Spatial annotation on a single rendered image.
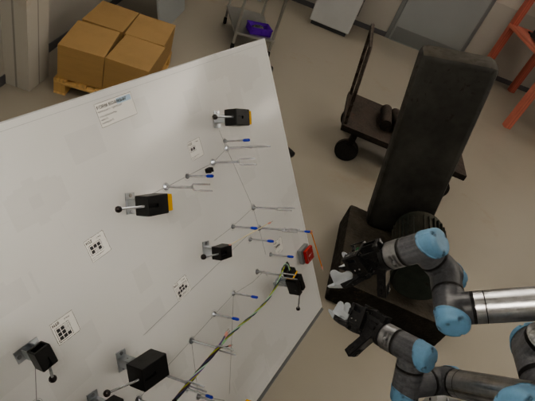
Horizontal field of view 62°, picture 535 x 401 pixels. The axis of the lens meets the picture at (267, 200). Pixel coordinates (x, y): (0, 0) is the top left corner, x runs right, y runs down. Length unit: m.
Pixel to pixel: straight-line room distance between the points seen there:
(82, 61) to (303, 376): 2.82
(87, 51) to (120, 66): 0.26
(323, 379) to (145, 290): 1.81
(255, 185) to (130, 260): 0.49
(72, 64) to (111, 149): 3.00
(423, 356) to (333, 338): 1.66
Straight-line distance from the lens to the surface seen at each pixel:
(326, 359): 2.81
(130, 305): 1.06
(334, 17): 7.38
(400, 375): 1.34
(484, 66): 2.86
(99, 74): 3.94
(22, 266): 0.90
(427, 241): 1.14
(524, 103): 7.06
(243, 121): 1.17
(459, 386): 1.36
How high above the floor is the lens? 2.21
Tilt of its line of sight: 39 degrees down
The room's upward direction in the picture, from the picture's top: 23 degrees clockwise
